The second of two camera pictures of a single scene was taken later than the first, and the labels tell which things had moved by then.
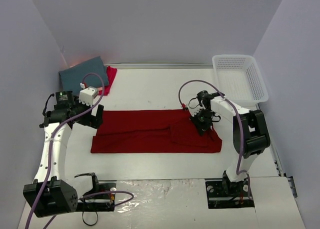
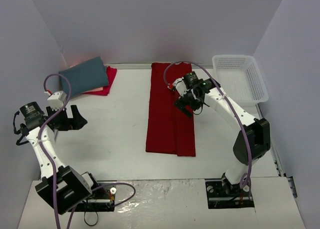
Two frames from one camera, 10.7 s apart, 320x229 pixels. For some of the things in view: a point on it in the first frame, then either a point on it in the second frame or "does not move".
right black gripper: (200, 124) to (186, 100)
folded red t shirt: (110, 72) does not move
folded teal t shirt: (71, 78) does not move
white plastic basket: (239, 80) does not move
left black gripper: (89, 116) to (67, 119)
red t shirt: (151, 131) to (170, 130)
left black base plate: (101, 199) does not move
